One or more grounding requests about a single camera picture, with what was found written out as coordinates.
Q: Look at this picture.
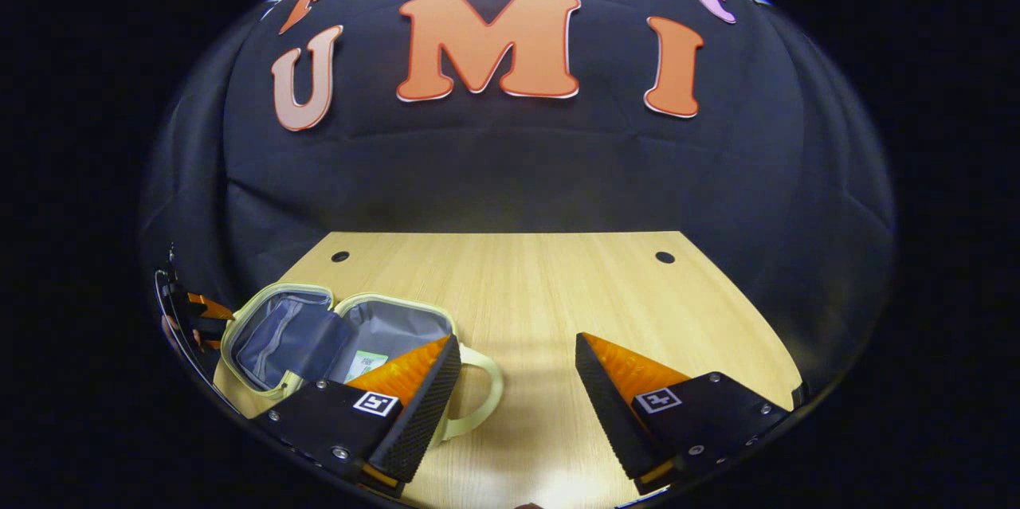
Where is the black backdrop cloth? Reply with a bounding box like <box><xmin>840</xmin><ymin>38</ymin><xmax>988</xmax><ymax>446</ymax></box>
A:
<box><xmin>139</xmin><ymin>0</ymin><xmax>897</xmax><ymax>414</ymax></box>

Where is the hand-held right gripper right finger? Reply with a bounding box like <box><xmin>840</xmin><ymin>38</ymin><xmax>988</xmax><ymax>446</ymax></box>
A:
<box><xmin>575</xmin><ymin>331</ymin><xmax>794</xmax><ymax>495</ymax></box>

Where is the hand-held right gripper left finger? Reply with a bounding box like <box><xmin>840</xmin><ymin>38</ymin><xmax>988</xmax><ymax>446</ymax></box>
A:
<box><xmin>266</xmin><ymin>334</ymin><xmax>463</xmax><ymax>495</ymax></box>

